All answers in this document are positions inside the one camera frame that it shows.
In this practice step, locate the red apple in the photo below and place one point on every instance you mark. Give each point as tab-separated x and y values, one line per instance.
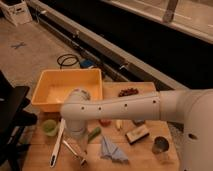
105	123

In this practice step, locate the green chili pepper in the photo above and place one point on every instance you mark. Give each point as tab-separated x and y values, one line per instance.
94	133

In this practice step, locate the green plastic cup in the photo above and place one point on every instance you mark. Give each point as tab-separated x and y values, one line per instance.
50	127

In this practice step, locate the blue folded cloth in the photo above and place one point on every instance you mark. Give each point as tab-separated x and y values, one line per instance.
110	150

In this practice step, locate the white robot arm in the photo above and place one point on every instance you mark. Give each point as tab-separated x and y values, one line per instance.
192	108

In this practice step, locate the yellow plastic bin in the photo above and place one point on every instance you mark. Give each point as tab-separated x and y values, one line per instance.
55	85

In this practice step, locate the blue device on floor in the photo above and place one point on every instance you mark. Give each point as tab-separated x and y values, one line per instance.
87	64

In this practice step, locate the yellow banana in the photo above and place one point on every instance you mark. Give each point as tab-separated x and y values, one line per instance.
119	124

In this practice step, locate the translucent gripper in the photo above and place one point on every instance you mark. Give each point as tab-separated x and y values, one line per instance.
82	142

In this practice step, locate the white cardboard box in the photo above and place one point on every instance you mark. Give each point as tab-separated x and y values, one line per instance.
16	14

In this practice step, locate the dark metal cup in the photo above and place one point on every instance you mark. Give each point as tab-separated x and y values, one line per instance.
160	145

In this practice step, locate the bunch of dark grapes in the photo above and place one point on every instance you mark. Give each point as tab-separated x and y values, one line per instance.
128	92

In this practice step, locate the black chair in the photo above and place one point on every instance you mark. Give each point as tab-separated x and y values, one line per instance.
13	120

